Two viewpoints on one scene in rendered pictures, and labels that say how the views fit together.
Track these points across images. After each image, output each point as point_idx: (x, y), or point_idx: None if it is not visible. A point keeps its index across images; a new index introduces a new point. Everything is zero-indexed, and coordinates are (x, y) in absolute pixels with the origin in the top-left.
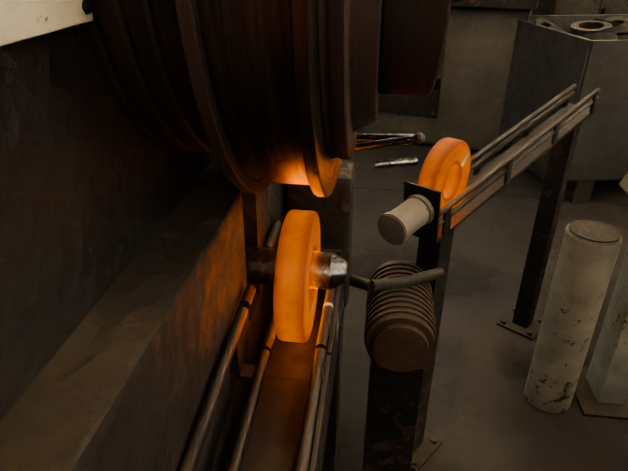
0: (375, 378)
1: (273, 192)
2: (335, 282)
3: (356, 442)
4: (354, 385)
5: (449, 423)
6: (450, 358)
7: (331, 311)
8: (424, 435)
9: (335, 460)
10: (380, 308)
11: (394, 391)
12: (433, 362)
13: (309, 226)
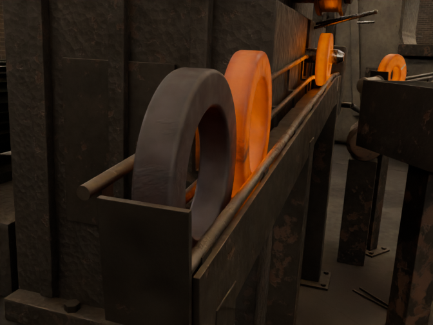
0: (350, 167)
1: (312, 44)
2: (339, 58)
3: (335, 244)
4: (335, 228)
5: (394, 246)
6: (398, 227)
7: (336, 73)
8: (377, 246)
9: (329, 174)
10: (356, 126)
11: (361, 177)
12: (384, 187)
13: (331, 33)
